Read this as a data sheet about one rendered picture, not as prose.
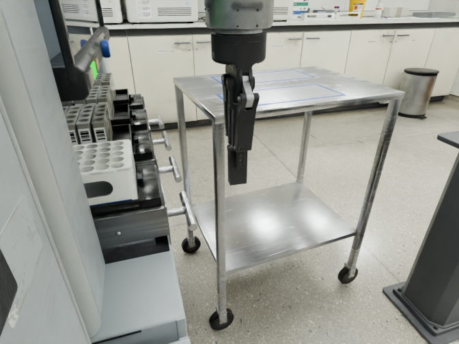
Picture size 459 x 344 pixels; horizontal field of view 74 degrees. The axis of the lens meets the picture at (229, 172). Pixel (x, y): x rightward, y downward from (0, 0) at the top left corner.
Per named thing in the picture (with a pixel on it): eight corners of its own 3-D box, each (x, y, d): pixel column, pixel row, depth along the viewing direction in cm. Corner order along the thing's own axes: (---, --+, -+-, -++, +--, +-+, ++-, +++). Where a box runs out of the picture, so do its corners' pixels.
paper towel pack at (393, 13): (387, 17, 345) (389, 7, 340) (381, 16, 354) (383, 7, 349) (407, 17, 350) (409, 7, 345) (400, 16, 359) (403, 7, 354)
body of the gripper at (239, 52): (205, 28, 44) (208, 93, 48) (216, 34, 36) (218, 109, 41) (256, 26, 45) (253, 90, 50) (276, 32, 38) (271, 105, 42)
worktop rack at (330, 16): (303, 20, 283) (304, 13, 280) (300, 20, 292) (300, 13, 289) (334, 20, 287) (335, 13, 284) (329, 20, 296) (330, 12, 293)
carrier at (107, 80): (108, 94, 87) (104, 73, 85) (116, 93, 88) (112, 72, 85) (106, 106, 78) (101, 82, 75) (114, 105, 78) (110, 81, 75)
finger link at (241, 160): (243, 136, 48) (248, 145, 45) (242, 165, 50) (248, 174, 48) (234, 138, 47) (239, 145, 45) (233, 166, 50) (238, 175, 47)
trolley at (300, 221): (212, 336, 110) (201, 117, 70) (181, 251, 147) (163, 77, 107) (358, 281, 131) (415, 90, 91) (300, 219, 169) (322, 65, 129)
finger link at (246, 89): (248, 61, 42) (260, 67, 38) (248, 98, 45) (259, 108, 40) (231, 62, 42) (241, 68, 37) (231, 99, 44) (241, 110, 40)
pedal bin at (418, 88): (411, 121, 308) (425, 74, 285) (384, 110, 339) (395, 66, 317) (435, 118, 315) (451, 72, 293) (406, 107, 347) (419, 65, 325)
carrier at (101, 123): (102, 132, 62) (95, 104, 59) (113, 132, 62) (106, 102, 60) (98, 157, 52) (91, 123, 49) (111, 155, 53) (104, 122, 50)
